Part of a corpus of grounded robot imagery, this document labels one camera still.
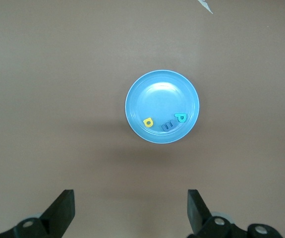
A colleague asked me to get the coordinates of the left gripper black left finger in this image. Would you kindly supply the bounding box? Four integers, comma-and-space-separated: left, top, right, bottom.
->
0, 189, 76, 238

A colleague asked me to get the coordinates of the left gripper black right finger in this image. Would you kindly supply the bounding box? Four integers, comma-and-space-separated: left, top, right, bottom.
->
187, 189, 282, 238

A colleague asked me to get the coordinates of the blue foam letter m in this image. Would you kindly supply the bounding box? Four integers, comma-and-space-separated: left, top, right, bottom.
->
161, 119, 178, 132

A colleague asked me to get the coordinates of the teal foam letter b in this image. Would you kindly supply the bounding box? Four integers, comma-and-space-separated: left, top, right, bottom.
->
173, 113, 187, 124

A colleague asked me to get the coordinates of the blue plate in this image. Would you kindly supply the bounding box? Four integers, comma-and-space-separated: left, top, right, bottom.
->
124, 69, 201, 144

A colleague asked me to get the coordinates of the brown table cover sheet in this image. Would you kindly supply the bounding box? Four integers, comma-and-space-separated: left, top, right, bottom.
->
0, 0, 285, 238

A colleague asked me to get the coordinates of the small white paper scrap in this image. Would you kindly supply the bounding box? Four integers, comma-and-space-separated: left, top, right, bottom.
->
198, 0, 214, 14

